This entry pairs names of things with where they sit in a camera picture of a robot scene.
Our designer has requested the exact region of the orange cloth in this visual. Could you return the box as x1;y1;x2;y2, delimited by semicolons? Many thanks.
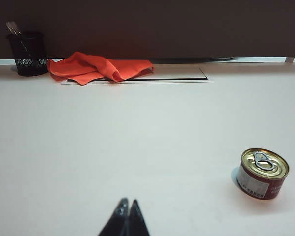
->
47;51;155;86

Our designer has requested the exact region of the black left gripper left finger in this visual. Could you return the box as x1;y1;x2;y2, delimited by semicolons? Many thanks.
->
97;197;130;236

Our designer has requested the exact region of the black mesh pen holder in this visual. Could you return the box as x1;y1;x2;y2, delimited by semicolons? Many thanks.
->
6;31;49;77

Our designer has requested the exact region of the dark desk partition panel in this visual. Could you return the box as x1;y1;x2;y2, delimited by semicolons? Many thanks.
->
0;0;295;61

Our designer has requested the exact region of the white desk cable hatch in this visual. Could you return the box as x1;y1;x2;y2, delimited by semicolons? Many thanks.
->
60;66;215;85

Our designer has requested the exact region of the red tomato can gold lid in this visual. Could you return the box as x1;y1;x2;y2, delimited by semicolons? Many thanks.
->
236;147;290;201

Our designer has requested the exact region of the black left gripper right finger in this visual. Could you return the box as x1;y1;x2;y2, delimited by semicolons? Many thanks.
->
128;199;151;236

